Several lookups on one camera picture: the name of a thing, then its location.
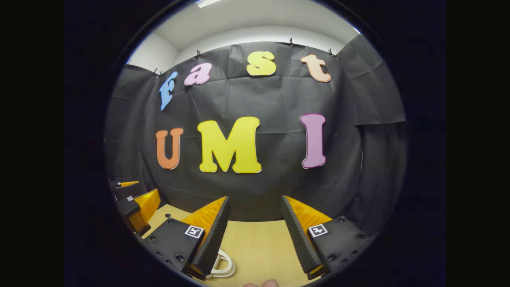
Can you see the black backdrop cloth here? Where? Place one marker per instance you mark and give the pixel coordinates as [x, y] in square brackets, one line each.
[271, 187]

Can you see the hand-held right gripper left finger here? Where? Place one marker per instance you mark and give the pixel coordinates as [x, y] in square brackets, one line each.
[213, 235]

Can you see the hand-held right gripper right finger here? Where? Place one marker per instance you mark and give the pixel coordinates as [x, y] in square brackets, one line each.
[299, 235]

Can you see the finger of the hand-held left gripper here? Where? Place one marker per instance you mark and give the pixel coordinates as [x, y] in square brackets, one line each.
[145, 207]
[123, 184]

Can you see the white suitcase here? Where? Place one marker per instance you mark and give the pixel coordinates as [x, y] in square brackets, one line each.
[221, 275]

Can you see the ceiling light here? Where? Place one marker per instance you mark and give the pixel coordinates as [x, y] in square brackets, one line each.
[207, 2]

